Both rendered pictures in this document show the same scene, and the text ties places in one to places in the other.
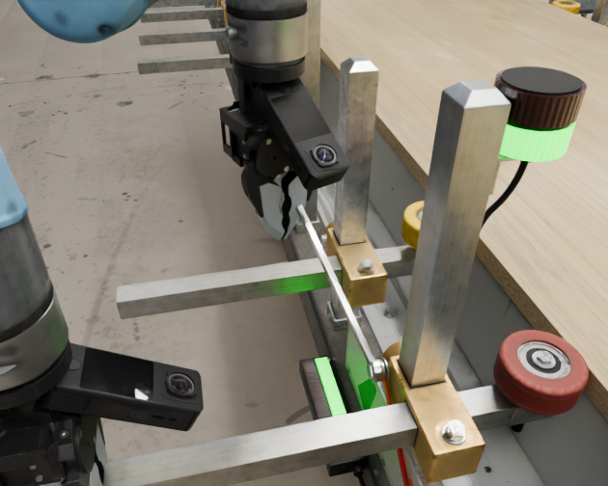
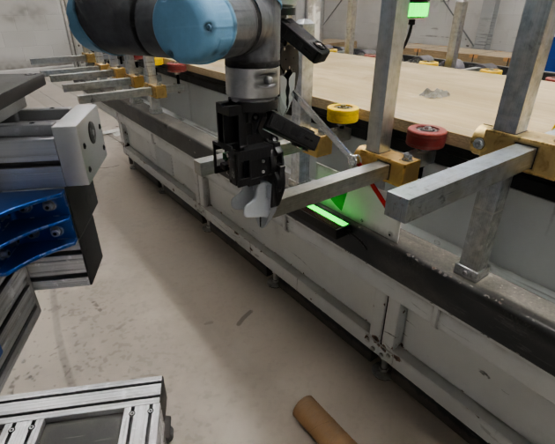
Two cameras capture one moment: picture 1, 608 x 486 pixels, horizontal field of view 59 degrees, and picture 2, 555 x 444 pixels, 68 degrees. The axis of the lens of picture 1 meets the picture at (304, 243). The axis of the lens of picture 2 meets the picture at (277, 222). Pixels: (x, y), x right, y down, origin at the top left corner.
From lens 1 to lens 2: 0.54 m
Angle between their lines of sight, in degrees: 21
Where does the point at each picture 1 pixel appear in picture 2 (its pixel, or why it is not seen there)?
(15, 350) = (277, 74)
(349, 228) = (304, 118)
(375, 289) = (328, 144)
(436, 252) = (388, 65)
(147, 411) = (303, 133)
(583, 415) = not seen: hidden behind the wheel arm
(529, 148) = (418, 11)
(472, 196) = (400, 35)
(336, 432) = (358, 171)
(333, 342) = not seen: hidden behind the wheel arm
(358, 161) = (307, 76)
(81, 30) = not seen: outside the picture
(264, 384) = (211, 309)
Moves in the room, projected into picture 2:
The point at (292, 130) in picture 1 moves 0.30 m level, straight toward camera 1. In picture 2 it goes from (301, 36) to (405, 52)
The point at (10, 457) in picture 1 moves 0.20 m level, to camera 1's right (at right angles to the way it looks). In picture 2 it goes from (260, 149) to (377, 133)
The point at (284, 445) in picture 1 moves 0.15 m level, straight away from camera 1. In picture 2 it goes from (340, 177) to (299, 153)
